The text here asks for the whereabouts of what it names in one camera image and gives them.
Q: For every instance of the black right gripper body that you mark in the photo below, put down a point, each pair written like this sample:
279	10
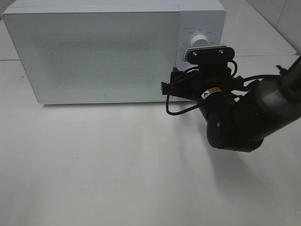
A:
208	79

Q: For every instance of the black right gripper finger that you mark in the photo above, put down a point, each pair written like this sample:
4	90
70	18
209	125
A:
177	75
167	88

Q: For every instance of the white microwave door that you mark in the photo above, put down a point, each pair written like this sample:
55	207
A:
95	57

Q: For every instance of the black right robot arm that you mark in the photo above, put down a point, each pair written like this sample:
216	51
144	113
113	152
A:
239	112

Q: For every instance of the upper white power knob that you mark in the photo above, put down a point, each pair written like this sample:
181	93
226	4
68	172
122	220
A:
199	40

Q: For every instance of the white microwave oven body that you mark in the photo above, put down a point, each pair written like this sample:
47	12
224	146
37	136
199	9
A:
108	51

